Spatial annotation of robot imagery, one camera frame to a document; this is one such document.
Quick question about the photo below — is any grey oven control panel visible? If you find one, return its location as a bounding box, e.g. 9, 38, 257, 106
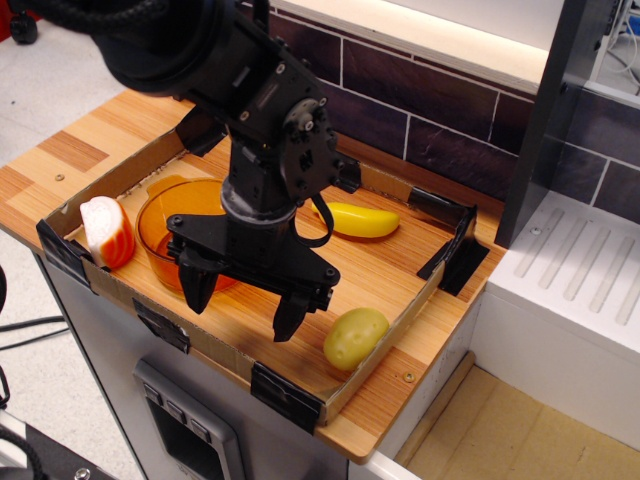
133, 360, 245, 480

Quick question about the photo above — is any black chair caster wheel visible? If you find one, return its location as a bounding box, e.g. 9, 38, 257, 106
9, 11, 38, 45

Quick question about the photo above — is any white orange toy sushi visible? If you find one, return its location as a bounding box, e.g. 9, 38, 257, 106
80, 196, 135, 270

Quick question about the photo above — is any white toy sink drainboard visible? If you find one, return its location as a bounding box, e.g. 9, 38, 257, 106
485, 192, 640, 360

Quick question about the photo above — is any cardboard fence with black tape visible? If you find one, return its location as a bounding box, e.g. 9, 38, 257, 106
35, 107, 491, 435

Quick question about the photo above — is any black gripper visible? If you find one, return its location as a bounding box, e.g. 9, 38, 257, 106
167, 202, 340, 342

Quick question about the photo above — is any yellow-green toy potato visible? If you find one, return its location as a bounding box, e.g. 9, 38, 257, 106
323, 307, 390, 371

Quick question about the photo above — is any black cable on floor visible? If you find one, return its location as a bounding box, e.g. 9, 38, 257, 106
0, 315, 68, 351

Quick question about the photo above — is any dark grey vertical post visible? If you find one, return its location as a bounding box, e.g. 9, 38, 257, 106
495, 0, 617, 248

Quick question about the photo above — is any orange transparent plastic pot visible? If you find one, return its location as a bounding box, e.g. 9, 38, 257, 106
136, 175, 225, 295

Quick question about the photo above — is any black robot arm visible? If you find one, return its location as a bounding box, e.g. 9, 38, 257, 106
18, 1, 344, 342

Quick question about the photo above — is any yellow toy banana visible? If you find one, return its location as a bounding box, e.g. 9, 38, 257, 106
327, 202, 401, 239

